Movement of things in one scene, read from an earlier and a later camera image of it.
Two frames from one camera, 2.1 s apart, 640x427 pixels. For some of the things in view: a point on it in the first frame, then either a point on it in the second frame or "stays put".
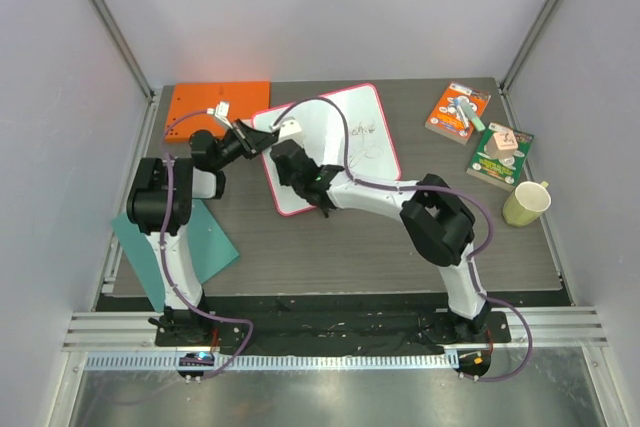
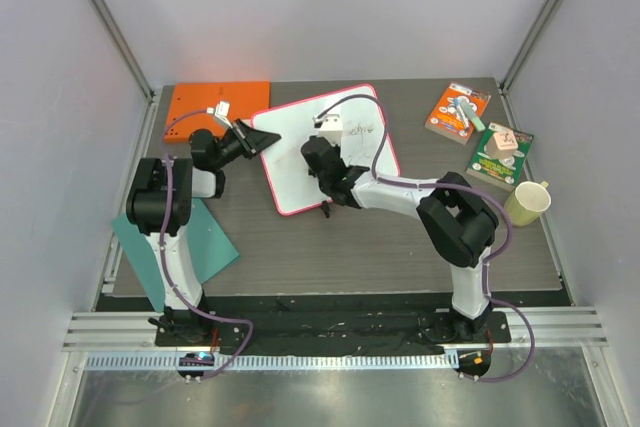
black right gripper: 285,155 to 324,187
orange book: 444,117 stays put
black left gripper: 252,142 stays put
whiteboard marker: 462,115 stays put
